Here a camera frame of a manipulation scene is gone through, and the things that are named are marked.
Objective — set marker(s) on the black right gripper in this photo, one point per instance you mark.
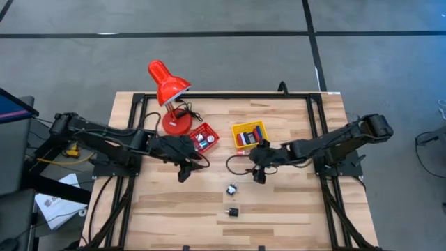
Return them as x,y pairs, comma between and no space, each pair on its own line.
271,157

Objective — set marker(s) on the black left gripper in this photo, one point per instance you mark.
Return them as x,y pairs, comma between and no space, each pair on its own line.
174,148

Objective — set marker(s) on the black card wallet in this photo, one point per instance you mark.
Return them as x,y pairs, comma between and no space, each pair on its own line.
248,137

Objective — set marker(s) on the dark grey card wallet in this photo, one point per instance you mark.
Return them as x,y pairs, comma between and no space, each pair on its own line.
253,136

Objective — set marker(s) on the white card wallet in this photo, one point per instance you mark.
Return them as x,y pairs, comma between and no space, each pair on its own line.
243,138

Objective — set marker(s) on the red card wallet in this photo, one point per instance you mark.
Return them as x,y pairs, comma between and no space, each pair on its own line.
257,134
239,139

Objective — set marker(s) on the blue card wallet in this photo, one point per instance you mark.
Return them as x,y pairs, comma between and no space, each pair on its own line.
260,131

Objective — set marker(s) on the purple white USB charger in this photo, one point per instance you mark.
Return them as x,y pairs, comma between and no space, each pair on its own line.
210,138

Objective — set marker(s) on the yellow plastic basket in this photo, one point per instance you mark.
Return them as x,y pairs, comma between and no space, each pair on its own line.
240,127

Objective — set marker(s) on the red plastic basket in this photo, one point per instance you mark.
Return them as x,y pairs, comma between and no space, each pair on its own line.
209,130

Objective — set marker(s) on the black white wall charger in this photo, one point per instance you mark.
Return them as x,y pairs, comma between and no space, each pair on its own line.
231,189

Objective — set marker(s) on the black labelled wall charger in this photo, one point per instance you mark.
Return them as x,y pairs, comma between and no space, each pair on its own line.
233,212

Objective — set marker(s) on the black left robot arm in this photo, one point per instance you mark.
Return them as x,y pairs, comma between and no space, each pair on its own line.
104,134

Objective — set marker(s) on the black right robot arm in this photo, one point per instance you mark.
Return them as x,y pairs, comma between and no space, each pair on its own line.
331,141

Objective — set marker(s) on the red desk lamp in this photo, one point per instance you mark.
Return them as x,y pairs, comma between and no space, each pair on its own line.
167,83

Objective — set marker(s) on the white sticker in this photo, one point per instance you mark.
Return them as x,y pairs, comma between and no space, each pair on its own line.
334,92

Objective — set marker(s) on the white paper sheet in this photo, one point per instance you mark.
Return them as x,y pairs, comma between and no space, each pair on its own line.
59,209

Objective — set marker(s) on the black floor stand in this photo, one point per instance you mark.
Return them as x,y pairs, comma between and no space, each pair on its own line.
52,188

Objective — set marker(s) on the grey floor object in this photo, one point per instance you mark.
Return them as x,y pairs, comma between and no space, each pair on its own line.
435,136

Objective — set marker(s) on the grey cabinet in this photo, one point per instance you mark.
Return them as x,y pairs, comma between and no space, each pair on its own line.
14,153

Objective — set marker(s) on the blue screen monitor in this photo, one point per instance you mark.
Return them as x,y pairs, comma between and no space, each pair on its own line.
14,108

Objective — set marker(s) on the black aluminium table frame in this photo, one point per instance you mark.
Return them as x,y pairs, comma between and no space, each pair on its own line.
226,96

